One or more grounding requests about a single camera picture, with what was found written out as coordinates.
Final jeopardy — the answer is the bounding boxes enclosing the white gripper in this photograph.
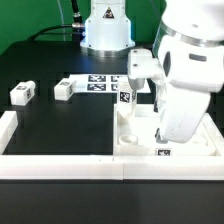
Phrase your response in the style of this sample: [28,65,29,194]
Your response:
[127,48,212,144]

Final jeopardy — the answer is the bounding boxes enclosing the white square table top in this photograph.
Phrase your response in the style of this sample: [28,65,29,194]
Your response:
[113,104,217,156]

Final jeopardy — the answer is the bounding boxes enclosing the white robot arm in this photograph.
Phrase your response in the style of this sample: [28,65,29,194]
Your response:
[80,0,224,143]

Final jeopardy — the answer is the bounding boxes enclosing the white U-shaped obstacle fence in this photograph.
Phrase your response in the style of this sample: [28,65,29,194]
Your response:
[0,111,224,180]

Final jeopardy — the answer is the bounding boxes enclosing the white marker base plate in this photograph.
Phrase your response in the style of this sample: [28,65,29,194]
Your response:
[67,73,152,94]

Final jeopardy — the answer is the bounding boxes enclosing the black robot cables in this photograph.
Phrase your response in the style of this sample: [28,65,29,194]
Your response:
[27,0,86,42]

